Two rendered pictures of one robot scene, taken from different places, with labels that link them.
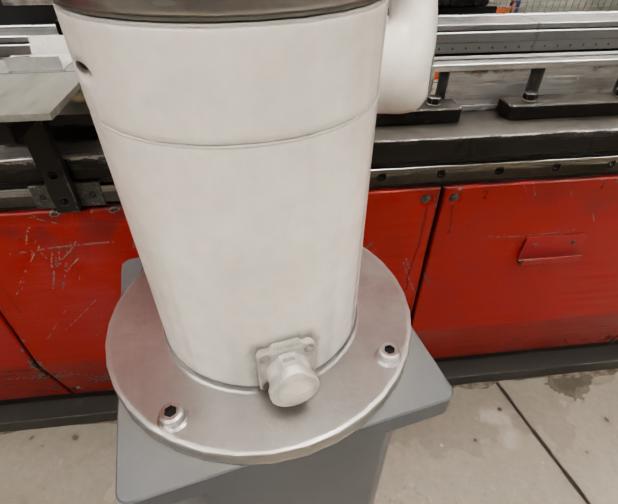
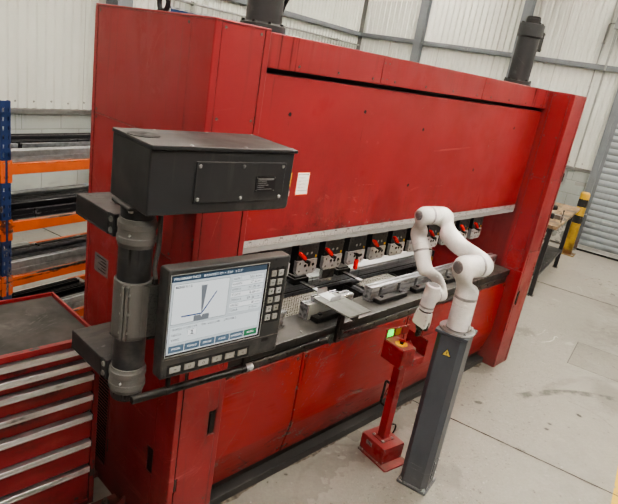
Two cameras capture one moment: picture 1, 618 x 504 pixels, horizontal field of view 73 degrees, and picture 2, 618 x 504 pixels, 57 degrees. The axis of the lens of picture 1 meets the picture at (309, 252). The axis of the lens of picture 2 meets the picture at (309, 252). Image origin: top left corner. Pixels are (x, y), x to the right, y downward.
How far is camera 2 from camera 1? 302 cm
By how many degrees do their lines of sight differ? 42
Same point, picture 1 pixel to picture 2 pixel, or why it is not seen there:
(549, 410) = not seen: hidden behind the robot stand
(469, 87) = (404, 285)
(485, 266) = not seen: hidden behind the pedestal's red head
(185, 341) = (462, 328)
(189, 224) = (469, 314)
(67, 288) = (318, 376)
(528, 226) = not seen: hidden behind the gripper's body
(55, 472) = (294, 486)
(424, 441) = (406, 425)
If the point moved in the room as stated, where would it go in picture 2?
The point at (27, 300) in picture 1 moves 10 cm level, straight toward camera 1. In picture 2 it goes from (306, 385) to (324, 389)
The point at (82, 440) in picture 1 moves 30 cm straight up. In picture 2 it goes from (290, 473) to (298, 429)
